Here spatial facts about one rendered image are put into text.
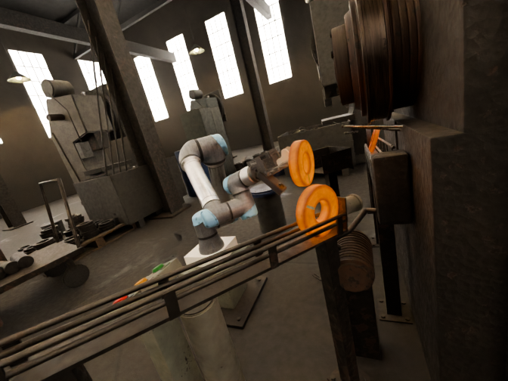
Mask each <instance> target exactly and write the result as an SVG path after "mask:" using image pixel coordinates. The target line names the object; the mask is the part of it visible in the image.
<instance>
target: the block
mask: <svg viewBox="0 0 508 381"><path fill-rule="evenodd" d="M371 163H372V170H373V183H374V190H375V198H376V208H377V217H378V221H379V223H380V224H381V225H400V224H410V223H412V221H413V211H412V209H413V204H412V199H411V188H410V162H409V156H408V154H407V153H406V152H405V151H404V150H402V149H400V150H391V151H386V152H381V153H374V154H372V156H371Z"/></svg>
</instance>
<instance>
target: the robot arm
mask: <svg viewBox="0 0 508 381"><path fill-rule="evenodd" d="M289 152H290V147H286V149H282V151H281V157H280V154H279V152H277V149H276V147H275V148H273V149H270V150H268V151H266V152H264V153H261V154H260V155H259V156H257V157H256V158H255V159H253V160H250V161H249V162H248V163H247V165H248V166H247V167H245V168H243V169H241V170H239V171H238V172H235V173H234V174H231V175H229V176H228V177H226V174H225V167H224V162H225V160H226V159H225V156H227V155H228V147H227V145H226V143H225V140H224V138H223V137H222V136H221V135H219V134H216V135H210V136H206V137H203V138H198V139H194V140H190V141H188V142H187V143H186V144H185V145H184V146H183V147H182V149H181V151H180V154H179V163H180V166H181V168H182V170H183V171H185V172H186V173H187V176H188V178H189V180H190V182H191V184H192V186H193V189H194V191H195V193H196V195H197V197H198V200H199V201H200V204H201V206H202V207H203V210H200V211H199V212H197V213H196V214H194V216H193V217H192V222H193V226H194V228H195V231H196V233H197V237H198V240H199V252H200V254H201V255H204V256H207V255H211V254H213V253H216V252H218V251H219V250H221V249H222V248H223V247H224V245H225V244H224V241H223V239H221V237H220V236H219V234H218V232H217V229H218V228H221V227H224V226H225V225H229V224H232V223H234V222H235V221H237V220H238V218H239V217H241V219H242V220H245V219H248V218H252V217H253V216H255V215H257V214H258V211H257V208H256V203H255V202H254V199H253V197H252V194H251V192H250V189H249V186H251V185H253V184H256V183H258V182H259V181H263V182H264V183H265V184H266V185H267V186H269V187H270V188H271V189H272V190H273V191H274V192H276V193H277V194H278V195H281V194H282V193H283V192H284V191H285V190H286V188H287V186H285V185H284V184H283V183H282V182H280V181H279V180H278V179H276V178H275V177H274V176H273V174H275V173H277V172H279V171H280V170H282V169H285V168H286V167H288V166H289ZM202 162H203V163H204V165H206V166H208V170H209V176H210V180H211V183H212V184H211V183H210V181H209V179H208V178H207V176H206V173H205V172H204V170H203V167H202V166H201V163H202ZM230 194H232V195H233V198H234V199H233V200H231V198H230Z"/></svg>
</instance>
